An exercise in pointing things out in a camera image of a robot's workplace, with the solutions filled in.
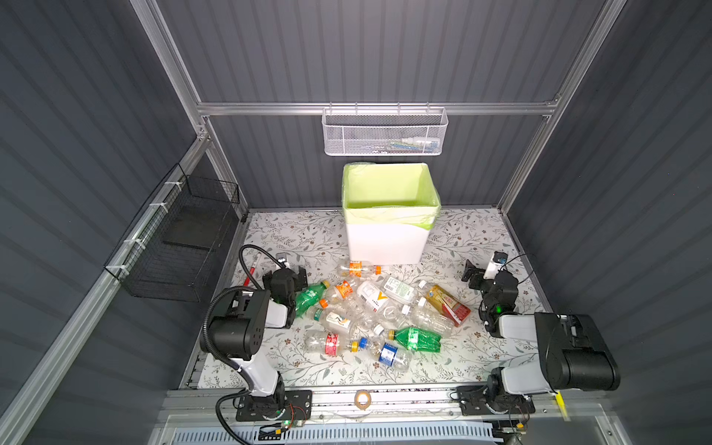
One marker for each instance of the blue label clear bottle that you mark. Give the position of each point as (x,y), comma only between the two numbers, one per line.
(384,352)

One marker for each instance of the white perforated cable tray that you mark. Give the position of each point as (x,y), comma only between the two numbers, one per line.
(375,433)

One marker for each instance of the clear bottle white cap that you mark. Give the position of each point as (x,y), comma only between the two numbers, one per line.
(424,316)

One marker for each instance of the white wire mesh basket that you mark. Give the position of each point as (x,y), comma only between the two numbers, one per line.
(372,132)

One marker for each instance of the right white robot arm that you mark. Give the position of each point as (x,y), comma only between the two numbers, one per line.
(571,352)

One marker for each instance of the small bottle in white basket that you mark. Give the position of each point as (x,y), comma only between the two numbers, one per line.
(420,144)

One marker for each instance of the white label green cap bottle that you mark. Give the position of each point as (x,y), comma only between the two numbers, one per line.
(334,321)

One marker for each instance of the red marker pen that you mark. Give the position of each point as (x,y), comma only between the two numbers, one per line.
(250,275)

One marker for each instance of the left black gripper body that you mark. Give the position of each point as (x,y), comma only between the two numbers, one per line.
(298,277)

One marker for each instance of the white yellow label bottle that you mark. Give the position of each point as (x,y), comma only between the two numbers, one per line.
(372,296)

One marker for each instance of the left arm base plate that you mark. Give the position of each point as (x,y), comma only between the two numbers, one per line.
(292,405)

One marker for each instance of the roll of tape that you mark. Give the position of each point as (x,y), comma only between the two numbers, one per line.
(362,399)

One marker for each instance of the white waste bin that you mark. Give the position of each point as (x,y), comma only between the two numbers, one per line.
(386,244)

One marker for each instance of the black wire mesh basket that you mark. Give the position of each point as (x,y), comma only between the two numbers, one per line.
(177,244)

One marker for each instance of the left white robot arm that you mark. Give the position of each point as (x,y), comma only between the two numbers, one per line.
(233,328)

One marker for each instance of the orange label clear bottle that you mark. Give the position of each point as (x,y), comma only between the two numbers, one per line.
(341,295)

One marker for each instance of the green bin liner bag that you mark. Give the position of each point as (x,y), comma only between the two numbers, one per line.
(390,193)

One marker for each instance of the red label clear bottle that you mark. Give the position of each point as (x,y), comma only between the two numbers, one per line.
(329,344)

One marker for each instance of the red yellow tea bottle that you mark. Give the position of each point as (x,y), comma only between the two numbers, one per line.
(446,304)

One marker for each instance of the green bottle orange cap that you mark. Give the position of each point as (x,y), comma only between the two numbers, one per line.
(309,297)

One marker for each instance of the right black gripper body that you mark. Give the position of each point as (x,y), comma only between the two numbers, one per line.
(478,278)

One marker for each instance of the yellow tag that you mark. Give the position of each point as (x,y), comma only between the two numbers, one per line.
(562,406)

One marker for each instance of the green sprite bottle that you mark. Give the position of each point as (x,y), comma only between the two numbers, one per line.
(416,339)

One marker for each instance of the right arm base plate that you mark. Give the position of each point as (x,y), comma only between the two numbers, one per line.
(483,400)

